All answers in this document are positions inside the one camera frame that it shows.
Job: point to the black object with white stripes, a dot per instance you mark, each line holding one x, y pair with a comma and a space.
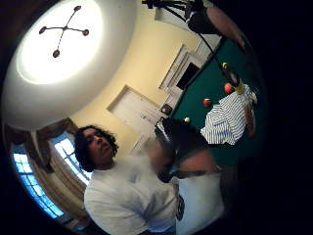
182, 138

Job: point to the white ball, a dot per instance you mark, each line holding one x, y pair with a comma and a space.
187, 119

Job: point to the the person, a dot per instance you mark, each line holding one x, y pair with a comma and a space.
130, 196

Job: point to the white door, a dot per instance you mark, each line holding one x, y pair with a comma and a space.
135, 109

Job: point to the red ball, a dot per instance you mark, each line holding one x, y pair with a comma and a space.
207, 102

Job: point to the white striped cloth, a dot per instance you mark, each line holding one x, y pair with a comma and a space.
225, 120

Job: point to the white fireplace with black opening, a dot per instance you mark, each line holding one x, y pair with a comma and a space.
187, 75

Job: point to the narrow window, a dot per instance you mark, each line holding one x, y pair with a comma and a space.
70, 156

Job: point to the orange ball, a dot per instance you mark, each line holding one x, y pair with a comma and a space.
228, 88

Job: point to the dark bottle with yellow band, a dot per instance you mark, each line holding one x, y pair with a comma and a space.
233, 78

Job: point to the brown curtains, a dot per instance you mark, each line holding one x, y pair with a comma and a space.
49, 153

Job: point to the large arched window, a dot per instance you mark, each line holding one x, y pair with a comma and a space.
32, 182

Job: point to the black tripod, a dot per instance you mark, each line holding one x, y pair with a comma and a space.
172, 4

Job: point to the small dark picture frame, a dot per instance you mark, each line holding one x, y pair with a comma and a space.
166, 109

